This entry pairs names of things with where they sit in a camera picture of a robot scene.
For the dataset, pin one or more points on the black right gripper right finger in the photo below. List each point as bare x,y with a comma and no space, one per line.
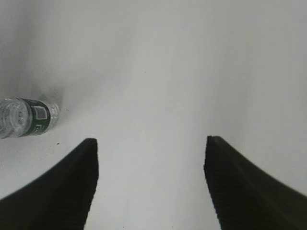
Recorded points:
247,198

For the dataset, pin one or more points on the clear green-label water bottle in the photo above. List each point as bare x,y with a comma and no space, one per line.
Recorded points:
20,117

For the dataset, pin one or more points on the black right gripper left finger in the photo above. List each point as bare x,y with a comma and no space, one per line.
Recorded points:
60,199

